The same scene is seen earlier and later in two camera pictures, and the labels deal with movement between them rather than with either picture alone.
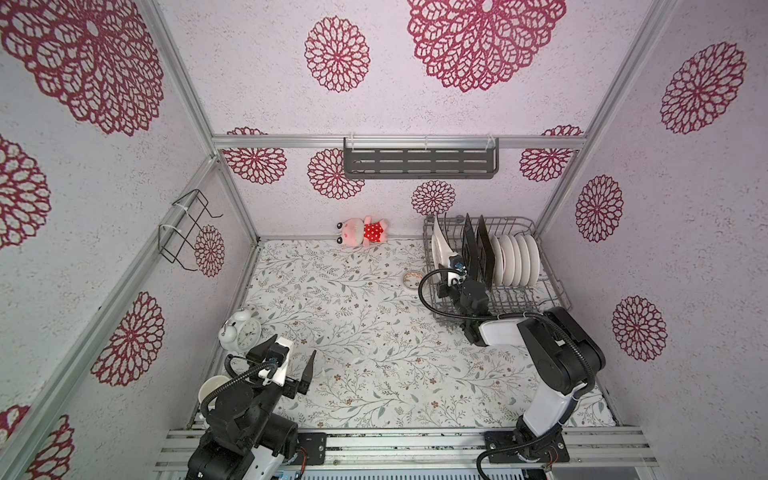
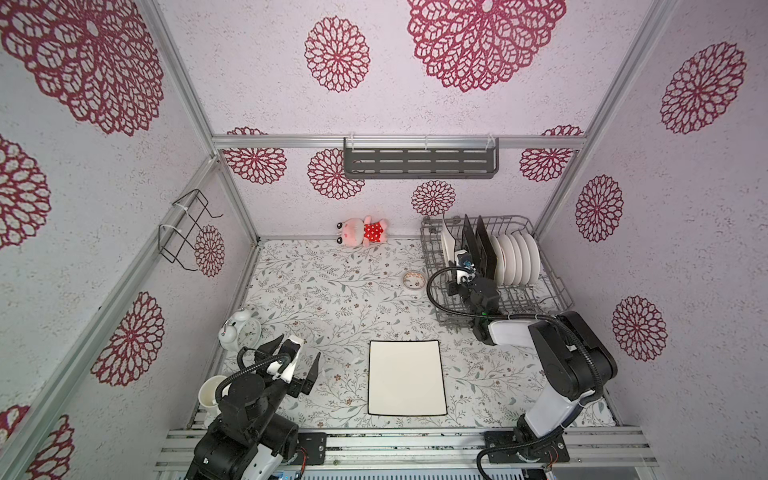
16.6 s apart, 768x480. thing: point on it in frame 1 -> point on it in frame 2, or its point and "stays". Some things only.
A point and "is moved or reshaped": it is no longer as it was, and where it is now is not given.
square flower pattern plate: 470,248 stays
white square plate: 445,249 is moved or reshaped
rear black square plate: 487,253 stays
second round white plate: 509,260 stays
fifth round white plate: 534,268 stays
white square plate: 441,249 -> 405,378
